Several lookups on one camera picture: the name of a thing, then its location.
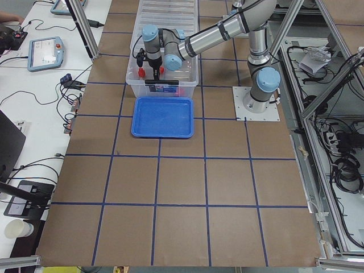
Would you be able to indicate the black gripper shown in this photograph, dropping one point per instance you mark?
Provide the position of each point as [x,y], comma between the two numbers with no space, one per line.
[154,65]

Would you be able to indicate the clear plastic box lid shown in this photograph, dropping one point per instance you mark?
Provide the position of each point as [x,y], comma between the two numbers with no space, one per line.
[168,14]

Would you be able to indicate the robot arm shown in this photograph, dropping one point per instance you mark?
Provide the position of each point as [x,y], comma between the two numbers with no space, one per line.
[248,17]

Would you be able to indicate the clear plastic storage box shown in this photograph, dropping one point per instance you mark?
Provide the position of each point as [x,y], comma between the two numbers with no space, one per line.
[155,42]

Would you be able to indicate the blue plastic tray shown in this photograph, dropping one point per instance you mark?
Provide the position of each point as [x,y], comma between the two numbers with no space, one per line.
[163,117]

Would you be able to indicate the teach pendant near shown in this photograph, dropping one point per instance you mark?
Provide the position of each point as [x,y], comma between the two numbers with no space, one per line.
[47,53]

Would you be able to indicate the white paper cup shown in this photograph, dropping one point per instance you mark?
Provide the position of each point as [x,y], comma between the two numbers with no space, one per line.
[18,229]

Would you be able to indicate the black box latch handle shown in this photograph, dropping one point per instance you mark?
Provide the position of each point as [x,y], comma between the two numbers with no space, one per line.
[162,82]

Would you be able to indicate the aluminium frame post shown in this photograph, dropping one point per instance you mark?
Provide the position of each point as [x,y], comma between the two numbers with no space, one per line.
[78,15]

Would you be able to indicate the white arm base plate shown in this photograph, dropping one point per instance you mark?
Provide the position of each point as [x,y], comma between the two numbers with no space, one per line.
[247,109]

